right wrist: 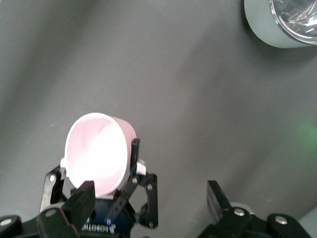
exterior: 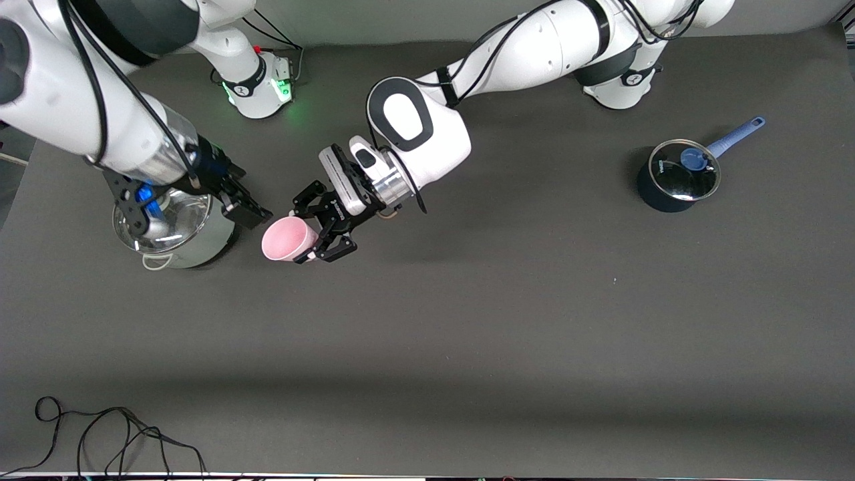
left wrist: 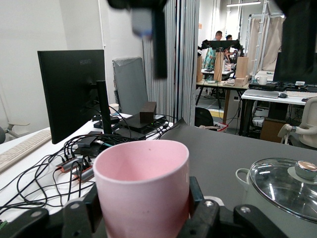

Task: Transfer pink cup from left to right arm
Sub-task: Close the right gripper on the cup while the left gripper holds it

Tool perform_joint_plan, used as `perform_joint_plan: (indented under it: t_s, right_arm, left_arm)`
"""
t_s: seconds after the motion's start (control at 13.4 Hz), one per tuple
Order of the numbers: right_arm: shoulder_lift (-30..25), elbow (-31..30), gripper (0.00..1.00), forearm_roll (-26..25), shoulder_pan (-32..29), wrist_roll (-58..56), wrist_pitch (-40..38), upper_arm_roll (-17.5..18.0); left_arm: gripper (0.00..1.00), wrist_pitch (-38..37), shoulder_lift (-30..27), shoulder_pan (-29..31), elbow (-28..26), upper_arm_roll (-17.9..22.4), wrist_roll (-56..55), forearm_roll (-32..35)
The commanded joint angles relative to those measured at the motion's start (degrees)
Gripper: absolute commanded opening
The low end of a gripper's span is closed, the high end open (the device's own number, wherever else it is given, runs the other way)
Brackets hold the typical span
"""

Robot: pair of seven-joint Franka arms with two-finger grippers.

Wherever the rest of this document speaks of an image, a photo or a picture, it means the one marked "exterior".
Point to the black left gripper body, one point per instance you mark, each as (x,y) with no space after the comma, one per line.
(332,215)

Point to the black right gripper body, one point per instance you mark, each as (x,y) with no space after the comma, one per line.
(215,168)

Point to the pink plastic cup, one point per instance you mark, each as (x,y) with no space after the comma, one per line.
(287,237)

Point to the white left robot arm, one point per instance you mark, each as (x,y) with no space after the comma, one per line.
(534,47)

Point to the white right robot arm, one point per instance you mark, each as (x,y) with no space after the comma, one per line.
(67,87)

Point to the pale grey stock pot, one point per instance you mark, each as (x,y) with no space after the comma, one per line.
(214,240)

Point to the glass lid with wooden knob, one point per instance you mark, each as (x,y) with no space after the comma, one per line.
(180,224)

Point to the dark blue saucepan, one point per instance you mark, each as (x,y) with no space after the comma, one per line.
(658,200)

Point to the glass lid with blue knob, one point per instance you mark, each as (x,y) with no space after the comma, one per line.
(674,180)

